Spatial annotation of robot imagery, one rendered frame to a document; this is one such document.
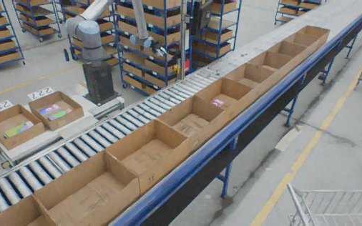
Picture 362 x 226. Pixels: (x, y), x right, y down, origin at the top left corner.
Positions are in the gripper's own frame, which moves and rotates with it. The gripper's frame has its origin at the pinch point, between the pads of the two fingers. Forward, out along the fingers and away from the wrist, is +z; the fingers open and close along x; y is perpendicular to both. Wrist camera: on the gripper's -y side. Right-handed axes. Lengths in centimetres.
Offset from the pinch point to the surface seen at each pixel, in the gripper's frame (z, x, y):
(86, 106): 3, 98, 17
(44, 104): -23, 120, 27
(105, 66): -9, 72, -13
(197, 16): 14, -1, -61
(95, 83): -4, 85, -2
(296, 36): 81, -138, -44
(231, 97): 85, 20, -42
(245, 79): 80, -17, -37
